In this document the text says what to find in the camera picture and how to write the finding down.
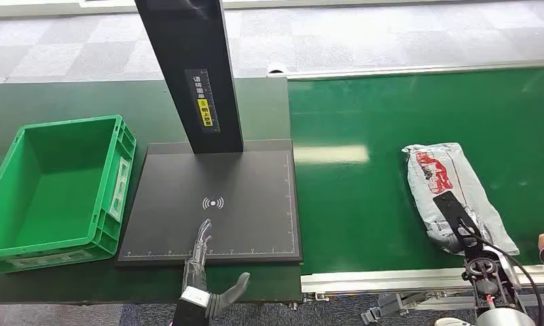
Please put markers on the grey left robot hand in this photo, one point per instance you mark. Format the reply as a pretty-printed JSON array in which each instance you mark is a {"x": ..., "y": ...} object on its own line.
[{"x": 199, "y": 270}]

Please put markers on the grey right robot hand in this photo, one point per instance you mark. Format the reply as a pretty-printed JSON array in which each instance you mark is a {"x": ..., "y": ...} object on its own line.
[{"x": 482, "y": 229}]

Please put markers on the grey poly mailer package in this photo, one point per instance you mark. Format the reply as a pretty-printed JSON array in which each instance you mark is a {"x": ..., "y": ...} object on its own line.
[{"x": 460, "y": 180}]

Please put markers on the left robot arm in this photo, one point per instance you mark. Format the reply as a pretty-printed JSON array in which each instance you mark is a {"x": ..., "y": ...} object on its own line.
[{"x": 186, "y": 317}]

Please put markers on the green conveyor belt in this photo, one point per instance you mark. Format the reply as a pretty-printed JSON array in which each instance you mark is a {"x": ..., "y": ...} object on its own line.
[{"x": 366, "y": 112}]

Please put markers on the black scanner platform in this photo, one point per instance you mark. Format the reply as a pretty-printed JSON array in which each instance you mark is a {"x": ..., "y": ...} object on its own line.
[{"x": 244, "y": 216}]

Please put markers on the yellow and black column label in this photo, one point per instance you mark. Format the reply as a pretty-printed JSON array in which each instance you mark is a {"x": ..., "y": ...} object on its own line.
[{"x": 204, "y": 112}]

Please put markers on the green plastic crate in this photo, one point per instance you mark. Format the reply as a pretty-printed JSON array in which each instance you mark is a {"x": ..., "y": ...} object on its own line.
[{"x": 51, "y": 189}]

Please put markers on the person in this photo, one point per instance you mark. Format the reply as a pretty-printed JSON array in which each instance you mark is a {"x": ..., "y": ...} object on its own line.
[{"x": 277, "y": 68}]

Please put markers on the black scanner column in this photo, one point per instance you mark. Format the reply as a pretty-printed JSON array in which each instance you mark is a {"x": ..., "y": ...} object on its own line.
[{"x": 186, "y": 45}]

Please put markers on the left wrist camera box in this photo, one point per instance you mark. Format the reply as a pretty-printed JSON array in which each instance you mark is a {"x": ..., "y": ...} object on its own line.
[{"x": 194, "y": 297}]

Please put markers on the grey conveyor support bracket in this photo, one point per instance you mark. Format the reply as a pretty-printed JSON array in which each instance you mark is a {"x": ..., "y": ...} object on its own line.
[{"x": 388, "y": 306}]

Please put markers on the aluminium conveyor side rail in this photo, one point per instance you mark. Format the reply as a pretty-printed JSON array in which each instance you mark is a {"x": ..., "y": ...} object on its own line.
[
  {"x": 366, "y": 281},
  {"x": 411, "y": 69}
]

